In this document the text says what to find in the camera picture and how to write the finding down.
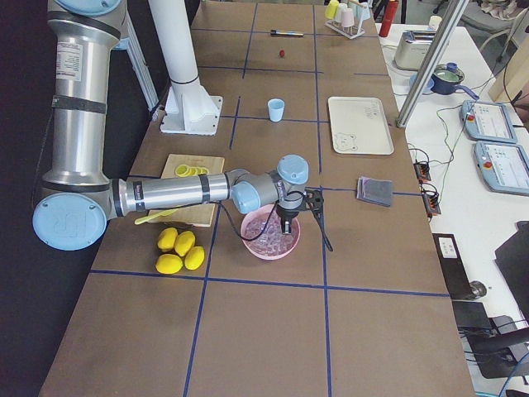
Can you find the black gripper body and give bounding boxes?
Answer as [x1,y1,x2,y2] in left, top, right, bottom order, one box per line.
[276,205,298,222]

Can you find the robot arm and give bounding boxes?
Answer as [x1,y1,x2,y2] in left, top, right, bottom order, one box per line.
[32,1,309,251]

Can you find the clear ice cubes pile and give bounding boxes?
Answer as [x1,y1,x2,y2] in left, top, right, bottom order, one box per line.
[244,210,299,254]

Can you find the light blue plastic cup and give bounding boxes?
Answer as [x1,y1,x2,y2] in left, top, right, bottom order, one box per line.
[267,98,285,122]

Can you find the white cup rack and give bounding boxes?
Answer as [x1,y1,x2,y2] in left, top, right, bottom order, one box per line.
[325,0,371,40]

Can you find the pink cup on rack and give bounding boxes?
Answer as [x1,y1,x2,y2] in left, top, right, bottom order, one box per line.
[336,7,355,29]

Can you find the yellow cup on rack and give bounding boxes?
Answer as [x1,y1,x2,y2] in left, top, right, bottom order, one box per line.
[325,0,340,20]

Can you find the pink bowl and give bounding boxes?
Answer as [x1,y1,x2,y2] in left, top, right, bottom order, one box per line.
[240,203,302,261]

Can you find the wooden cutting board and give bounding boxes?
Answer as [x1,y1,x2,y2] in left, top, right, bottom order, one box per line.
[148,154,225,227]

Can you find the grey folded cloth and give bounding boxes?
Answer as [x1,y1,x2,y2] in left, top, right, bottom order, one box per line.
[356,176,393,207]

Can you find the yellow lemon lower right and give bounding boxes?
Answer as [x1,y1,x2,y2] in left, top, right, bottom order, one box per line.
[184,246,205,270]

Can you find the yellow lemon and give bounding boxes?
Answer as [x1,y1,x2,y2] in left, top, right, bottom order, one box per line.
[155,253,183,275]
[157,227,179,252]
[174,231,196,256]
[184,246,205,270]

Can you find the yellow lemon upper right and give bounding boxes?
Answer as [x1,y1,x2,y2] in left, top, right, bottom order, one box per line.
[174,231,196,256]

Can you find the lemon slices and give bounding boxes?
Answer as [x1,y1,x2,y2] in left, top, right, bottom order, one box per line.
[174,164,209,178]

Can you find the cream bear tray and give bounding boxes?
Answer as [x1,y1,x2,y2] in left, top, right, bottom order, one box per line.
[327,96,394,155]

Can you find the yellow lemon upper left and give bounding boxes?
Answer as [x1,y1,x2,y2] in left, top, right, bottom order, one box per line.
[157,227,179,252]

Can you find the yellow lemon lower left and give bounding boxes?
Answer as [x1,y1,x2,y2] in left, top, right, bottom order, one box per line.
[155,253,183,275]

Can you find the yellow plastic knife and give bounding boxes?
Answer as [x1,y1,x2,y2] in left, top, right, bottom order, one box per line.
[134,208,177,225]

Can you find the blue bowl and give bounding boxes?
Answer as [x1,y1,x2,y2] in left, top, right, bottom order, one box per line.
[407,73,436,96]

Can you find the cream toaster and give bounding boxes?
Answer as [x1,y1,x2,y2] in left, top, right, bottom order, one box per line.
[394,30,436,71]

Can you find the blue saucepan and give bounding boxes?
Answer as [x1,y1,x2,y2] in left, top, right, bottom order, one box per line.
[431,62,479,100]

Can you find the upper teach pendant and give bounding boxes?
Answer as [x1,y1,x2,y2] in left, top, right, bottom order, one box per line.
[460,100,517,144]

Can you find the teach pendant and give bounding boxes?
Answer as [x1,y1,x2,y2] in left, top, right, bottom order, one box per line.
[460,100,517,144]
[474,141,528,196]

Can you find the lower teach pendant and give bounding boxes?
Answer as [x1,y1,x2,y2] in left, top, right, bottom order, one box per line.
[474,141,528,196]

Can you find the red bottle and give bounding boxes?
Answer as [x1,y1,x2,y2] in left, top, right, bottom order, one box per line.
[379,0,399,37]

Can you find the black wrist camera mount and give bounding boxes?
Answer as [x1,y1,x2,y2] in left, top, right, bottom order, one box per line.
[305,189,324,213]

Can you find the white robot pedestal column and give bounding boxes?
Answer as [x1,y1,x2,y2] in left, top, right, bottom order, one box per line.
[149,0,223,136]

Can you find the aluminium frame post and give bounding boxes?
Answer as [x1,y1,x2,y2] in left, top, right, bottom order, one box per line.
[395,0,469,128]

